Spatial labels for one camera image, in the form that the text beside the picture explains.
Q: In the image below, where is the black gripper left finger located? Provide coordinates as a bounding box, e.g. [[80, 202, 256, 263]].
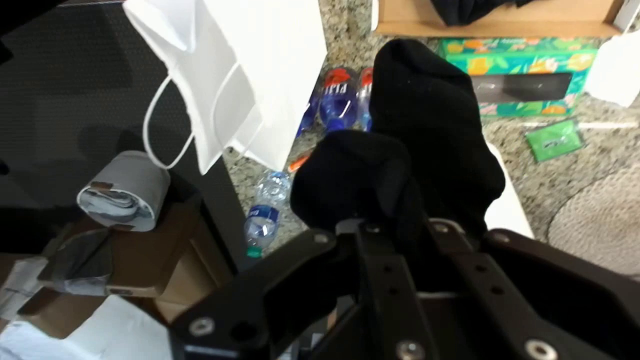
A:
[[165, 220, 427, 360]]

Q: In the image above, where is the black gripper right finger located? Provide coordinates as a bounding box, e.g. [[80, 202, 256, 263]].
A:
[[427, 218, 640, 360]]

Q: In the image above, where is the black sock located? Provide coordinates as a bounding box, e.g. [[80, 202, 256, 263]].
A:
[[427, 0, 535, 28], [287, 36, 507, 251]]

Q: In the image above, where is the white paper bag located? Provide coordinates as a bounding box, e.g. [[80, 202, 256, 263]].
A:
[[120, 0, 327, 175]]

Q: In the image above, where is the round woven placemat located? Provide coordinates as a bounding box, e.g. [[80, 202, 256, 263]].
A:
[[545, 162, 640, 278]]

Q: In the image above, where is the small clear water bottle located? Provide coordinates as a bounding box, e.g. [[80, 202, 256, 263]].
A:
[[242, 169, 293, 261]]

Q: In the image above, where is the orange marker pen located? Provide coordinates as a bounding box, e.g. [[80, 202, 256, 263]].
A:
[[286, 150, 314, 175]]

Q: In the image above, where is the green flat packet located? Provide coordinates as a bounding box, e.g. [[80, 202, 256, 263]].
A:
[[523, 117, 585, 163]]

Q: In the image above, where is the thin white straw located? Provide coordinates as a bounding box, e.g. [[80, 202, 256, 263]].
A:
[[487, 117, 640, 131]]

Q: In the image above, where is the brown cardboard floor box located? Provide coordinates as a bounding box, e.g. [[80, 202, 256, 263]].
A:
[[18, 198, 235, 337]]

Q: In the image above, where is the white paper napkin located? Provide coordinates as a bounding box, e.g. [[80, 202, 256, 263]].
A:
[[582, 28, 640, 109]]

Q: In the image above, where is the green floral tissue box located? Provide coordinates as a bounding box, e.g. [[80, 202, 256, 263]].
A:
[[436, 36, 601, 124]]

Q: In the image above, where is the grey rolled cloth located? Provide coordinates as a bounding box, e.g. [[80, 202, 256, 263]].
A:
[[73, 147, 174, 234]]

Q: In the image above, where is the flat cardboard box white rim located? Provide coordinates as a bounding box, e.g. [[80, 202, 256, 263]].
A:
[[371, 0, 631, 39]]

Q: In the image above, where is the white plastic sheet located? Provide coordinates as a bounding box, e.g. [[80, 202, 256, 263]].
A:
[[0, 292, 176, 360]]

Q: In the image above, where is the black perforated table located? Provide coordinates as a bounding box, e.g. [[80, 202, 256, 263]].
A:
[[0, 0, 238, 276]]

